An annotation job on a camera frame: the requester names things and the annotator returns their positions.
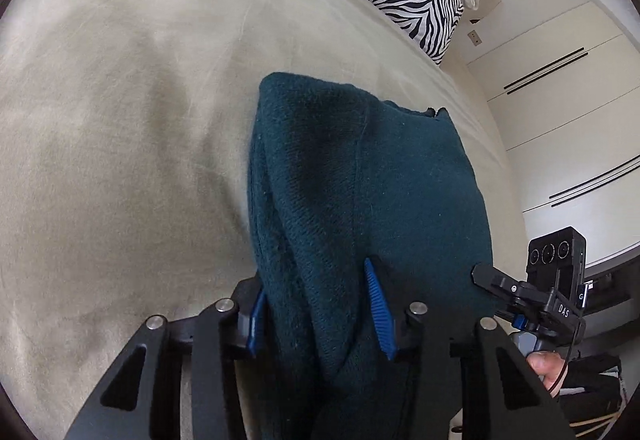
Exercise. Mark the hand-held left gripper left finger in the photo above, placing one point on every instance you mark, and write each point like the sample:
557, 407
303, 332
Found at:
256, 320

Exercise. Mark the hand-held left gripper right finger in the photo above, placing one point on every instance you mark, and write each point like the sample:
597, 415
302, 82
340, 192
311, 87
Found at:
380, 315

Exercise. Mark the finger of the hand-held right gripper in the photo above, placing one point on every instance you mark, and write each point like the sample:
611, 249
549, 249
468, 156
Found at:
500, 281
515, 317

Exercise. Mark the dark teal knit sweater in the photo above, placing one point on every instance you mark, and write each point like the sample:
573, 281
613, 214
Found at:
375, 195

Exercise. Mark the person's right forearm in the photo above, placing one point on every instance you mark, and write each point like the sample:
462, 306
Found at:
590, 380

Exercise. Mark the person's right hand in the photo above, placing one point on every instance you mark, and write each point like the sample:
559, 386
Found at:
547, 367

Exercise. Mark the white wardrobe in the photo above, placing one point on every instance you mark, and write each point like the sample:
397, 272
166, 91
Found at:
575, 130

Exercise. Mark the bed with cream sheet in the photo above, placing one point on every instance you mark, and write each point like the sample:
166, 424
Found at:
125, 95

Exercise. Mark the wall socket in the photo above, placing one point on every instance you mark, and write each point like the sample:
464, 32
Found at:
475, 38

